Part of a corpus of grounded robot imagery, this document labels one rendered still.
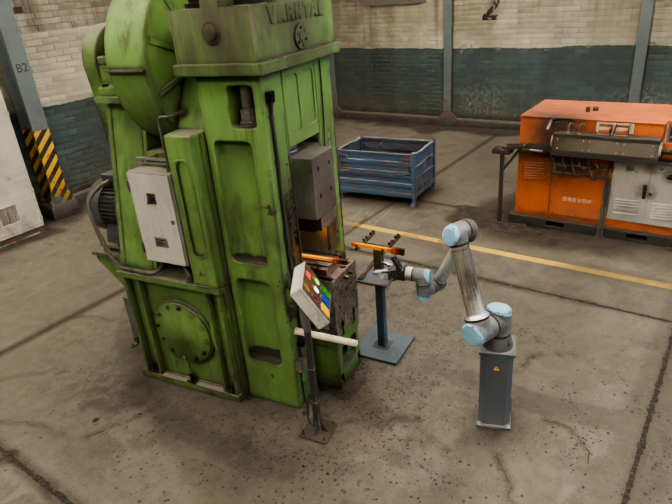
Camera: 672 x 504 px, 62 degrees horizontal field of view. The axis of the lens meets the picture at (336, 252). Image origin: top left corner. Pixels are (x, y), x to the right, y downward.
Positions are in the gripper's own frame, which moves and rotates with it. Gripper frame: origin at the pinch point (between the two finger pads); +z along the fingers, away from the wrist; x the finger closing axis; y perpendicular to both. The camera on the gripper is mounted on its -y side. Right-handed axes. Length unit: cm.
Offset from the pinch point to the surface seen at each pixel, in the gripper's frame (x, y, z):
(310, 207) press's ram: -18, -45, 36
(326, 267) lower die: -8.4, 1.7, 34.1
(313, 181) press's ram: -18, -63, 32
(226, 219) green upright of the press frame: -43, -42, 84
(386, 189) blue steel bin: 357, 80, 133
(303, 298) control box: -73, -14, 15
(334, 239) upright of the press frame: 30, -1, 46
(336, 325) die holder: -16, 42, 27
